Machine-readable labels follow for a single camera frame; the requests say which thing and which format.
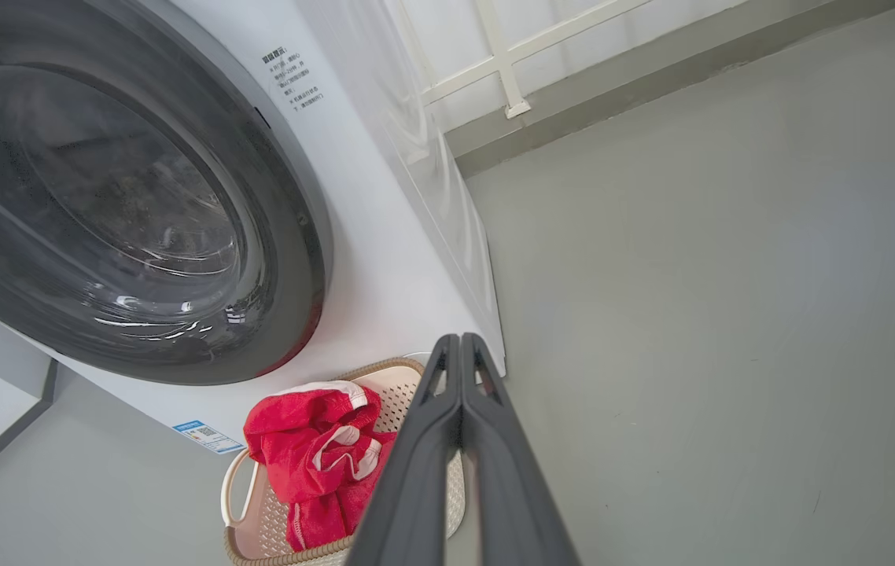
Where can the blue energy label sticker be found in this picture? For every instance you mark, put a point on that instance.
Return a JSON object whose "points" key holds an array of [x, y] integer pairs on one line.
{"points": [[208, 436]]}

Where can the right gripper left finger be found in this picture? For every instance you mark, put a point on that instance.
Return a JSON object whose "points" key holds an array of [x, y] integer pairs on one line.
{"points": [[416, 503]]}

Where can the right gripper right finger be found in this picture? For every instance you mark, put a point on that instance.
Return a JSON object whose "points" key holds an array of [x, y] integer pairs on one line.
{"points": [[514, 511]]}

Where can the cream perforated laundry basket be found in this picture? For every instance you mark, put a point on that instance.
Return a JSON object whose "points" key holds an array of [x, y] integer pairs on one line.
{"points": [[400, 393]]}

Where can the red and white garment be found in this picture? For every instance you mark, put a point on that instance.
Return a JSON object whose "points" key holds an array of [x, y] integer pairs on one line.
{"points": [[298, 472]]}

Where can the dark glass washing machine door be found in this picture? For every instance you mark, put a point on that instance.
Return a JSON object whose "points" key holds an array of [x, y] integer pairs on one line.
{"points": [[101, 196]]}

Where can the white metal frame rail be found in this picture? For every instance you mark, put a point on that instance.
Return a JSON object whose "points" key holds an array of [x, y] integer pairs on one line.
{"points": [[504, 71]]}

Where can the white front-load washing machine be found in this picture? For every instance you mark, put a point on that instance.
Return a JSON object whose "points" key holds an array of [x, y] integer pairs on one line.
{"points": [[384, 275]]}

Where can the black text instruction sticker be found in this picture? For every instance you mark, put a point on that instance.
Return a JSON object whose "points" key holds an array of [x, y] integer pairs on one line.
{"points": [[290, 79]]}

